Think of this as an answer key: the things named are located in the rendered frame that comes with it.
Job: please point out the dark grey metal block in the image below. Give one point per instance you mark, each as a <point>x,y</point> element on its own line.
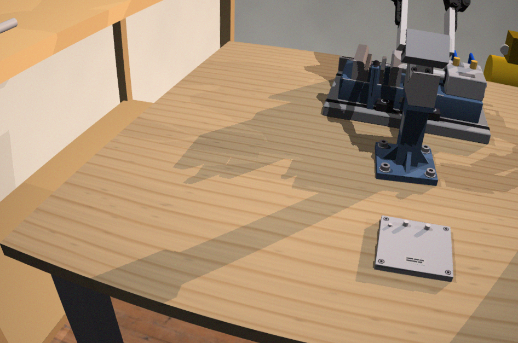
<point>426,49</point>

